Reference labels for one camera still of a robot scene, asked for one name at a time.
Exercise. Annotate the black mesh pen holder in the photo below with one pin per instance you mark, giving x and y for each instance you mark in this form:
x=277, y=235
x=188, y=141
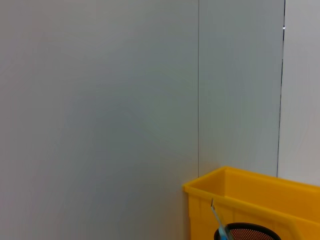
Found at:
x=246, y=232

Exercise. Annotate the transparent plastic ruler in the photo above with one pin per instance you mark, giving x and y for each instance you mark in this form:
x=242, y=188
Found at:
x=218, y=217

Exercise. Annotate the yellow plastic bin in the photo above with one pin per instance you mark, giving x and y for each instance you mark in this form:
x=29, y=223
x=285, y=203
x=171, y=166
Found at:
x=262, y=200

